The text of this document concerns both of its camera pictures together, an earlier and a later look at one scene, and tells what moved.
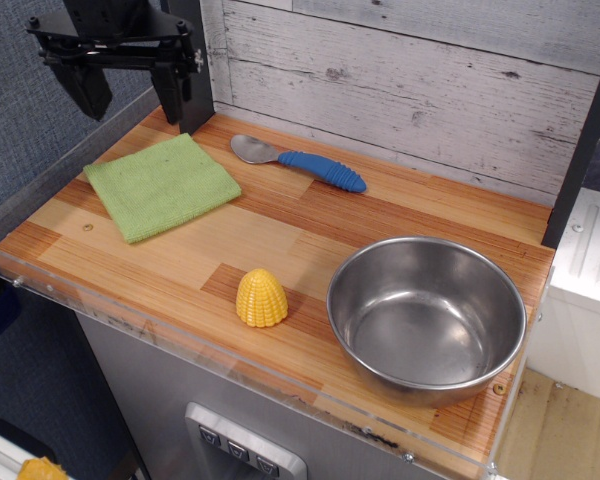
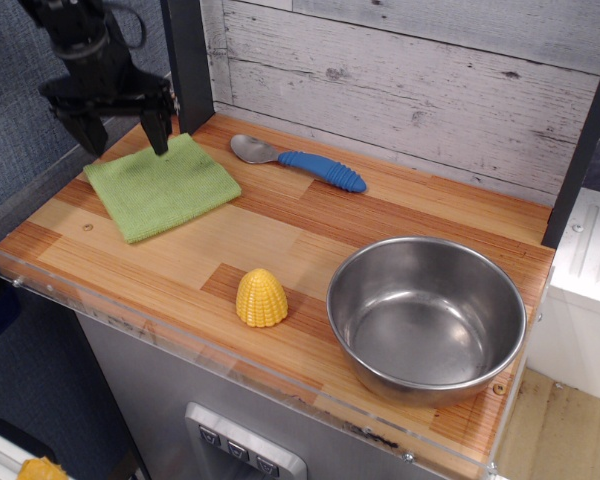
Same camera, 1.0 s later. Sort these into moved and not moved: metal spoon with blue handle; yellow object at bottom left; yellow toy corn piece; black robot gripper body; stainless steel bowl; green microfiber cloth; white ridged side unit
Moved: black robot gripper body
Not moved: yellow toy corn piece; green microfiber cloth; yellow object at bottom left; metal spoon with blue handle; stainless steel bowl; white ridged side unit
